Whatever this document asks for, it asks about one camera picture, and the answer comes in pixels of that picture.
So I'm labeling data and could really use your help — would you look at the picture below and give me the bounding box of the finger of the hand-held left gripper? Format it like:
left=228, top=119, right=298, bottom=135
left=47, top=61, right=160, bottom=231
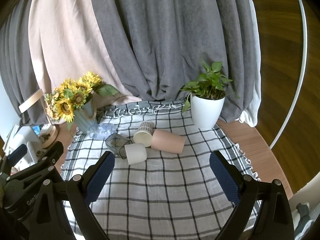
left=0, top=144, right=28, bottom=173
left=5, top=141, right=64, bottom=188

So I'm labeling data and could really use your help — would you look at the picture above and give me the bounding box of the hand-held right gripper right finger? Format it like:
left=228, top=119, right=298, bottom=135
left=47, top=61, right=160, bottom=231
left=209, top=151, right=296, bottom=240

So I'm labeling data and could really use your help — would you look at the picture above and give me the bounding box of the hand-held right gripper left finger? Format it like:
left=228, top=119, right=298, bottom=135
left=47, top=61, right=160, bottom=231
left=29, top=151, right=116, bottom=240

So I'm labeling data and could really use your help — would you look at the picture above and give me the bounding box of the transparent grey cup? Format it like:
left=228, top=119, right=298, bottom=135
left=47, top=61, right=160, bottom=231
left=105, top=133, right=133, bottom=160

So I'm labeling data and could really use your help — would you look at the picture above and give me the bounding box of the white cup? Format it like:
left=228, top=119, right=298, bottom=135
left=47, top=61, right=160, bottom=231
left=124, top=143, right=147, bottom=165

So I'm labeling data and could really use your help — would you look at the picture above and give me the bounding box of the striped paper cup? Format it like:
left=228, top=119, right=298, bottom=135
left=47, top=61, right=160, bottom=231
left=133, top=121, right=155, bottom=147

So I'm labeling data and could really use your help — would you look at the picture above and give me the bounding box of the pink cup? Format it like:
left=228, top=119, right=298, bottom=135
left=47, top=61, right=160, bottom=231
left=151, top=129, right=186, bottom=154

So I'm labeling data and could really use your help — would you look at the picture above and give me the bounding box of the white appliance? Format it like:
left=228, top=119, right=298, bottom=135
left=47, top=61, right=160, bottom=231
left=13, top=125, right=41, bottom=163

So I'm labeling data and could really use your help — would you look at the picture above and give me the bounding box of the round wooden box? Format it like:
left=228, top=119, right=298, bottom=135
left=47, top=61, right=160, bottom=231
left=38, top=123, right=59, bottom=149

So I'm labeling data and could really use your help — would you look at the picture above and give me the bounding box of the clear plastic bottle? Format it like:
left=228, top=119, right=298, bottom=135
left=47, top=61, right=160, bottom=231
left=87, top=123, right=117, bottom=140

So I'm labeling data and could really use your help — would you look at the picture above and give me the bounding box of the grey-blue ribbed vase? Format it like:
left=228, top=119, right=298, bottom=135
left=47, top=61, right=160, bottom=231
left=73, top=97, right=98, bottom=136

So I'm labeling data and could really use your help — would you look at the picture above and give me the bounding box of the checked grey white tablecloth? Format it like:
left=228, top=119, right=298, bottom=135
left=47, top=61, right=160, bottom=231
left=61, top=100, right=261, bottom=240

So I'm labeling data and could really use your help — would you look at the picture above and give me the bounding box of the sunflower bouquet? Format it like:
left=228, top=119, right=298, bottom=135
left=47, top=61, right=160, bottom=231
left=44, top=71, right=121, bottom=131

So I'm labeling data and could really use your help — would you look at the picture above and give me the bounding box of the white ribbed plant pot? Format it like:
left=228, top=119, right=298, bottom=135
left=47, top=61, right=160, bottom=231
left=190, top=93, right=226, bottom=131

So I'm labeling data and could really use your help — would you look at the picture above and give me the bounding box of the white sheer curtain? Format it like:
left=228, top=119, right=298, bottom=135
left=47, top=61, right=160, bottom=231
left=238, top=0, right=262, bottom=128

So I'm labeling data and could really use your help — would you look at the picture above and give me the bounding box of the small grey cloth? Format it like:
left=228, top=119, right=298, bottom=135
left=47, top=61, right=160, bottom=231
left=296, top=202, right=312, bottom=221

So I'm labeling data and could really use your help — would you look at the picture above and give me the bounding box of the narrow grey curtain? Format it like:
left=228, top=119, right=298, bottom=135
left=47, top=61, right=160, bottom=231
left=0, top=0, right=48, bottom=126

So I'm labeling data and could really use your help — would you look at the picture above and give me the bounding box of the green leafy plant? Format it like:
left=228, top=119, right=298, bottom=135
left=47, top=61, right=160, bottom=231
left=179, top=58, right=241, bottom=113

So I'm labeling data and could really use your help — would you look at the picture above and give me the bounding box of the pink curtain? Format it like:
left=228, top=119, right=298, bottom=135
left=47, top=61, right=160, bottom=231
left=28, top=0, right=141, bottom=112

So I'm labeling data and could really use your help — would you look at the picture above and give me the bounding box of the white hoop tube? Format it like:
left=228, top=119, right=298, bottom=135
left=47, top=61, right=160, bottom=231
left=268, top=0, right=308, bottom=149

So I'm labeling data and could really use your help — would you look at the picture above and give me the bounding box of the wide grey curtain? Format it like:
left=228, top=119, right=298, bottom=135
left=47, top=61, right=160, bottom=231
left=88, top=0, right=262, bottom=128

